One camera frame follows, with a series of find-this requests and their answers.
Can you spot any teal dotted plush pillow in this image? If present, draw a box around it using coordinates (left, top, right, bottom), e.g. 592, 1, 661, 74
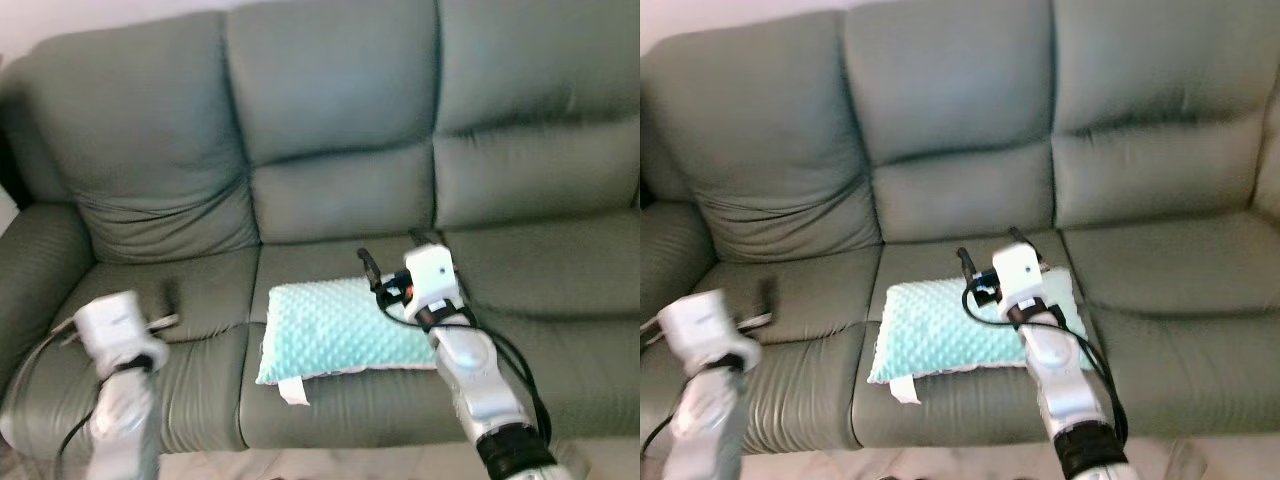
255, 275, 447, 406
866, 268, 1093, 406

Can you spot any grey-green leather three-seat sofa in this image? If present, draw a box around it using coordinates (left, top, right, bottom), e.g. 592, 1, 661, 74
0, 0, 641, 463
640, 0, 1280, 453

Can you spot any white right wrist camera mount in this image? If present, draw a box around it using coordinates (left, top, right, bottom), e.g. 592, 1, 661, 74
403, 245, 463, 307
992, 242, 1049, 301

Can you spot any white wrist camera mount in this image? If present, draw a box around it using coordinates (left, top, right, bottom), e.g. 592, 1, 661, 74
72, 290, 171, 376
992, 242, 1049, 301
657, 290, 761, 376
403, 245, 463, 307

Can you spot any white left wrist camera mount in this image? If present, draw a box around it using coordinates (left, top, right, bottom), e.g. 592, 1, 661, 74
72, 290, 171, 376
657, 290, 761, 376

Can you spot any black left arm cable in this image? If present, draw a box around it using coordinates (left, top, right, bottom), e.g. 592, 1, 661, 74
640, 395, 693, 467
0, 335, 111, 473

